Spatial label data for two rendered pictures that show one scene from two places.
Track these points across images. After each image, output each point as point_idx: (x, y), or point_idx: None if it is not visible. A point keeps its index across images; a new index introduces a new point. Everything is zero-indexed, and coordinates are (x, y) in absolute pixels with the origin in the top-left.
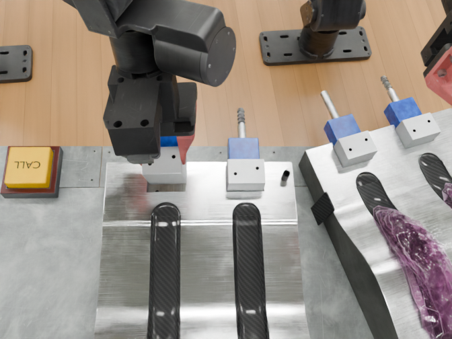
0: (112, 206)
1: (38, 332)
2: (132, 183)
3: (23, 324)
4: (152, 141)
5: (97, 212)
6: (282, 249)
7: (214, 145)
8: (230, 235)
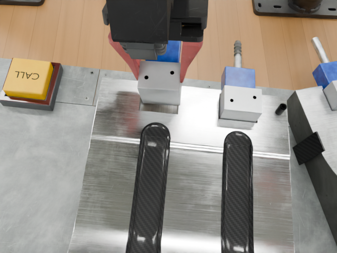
0: (103, 120)
1: (16, 238)
2: (125, 100)
3: (2, 228)
4: (161, 22)
5: (88, 128)
6: (273, 183)
7: (203, 80)
8: (219, 163)
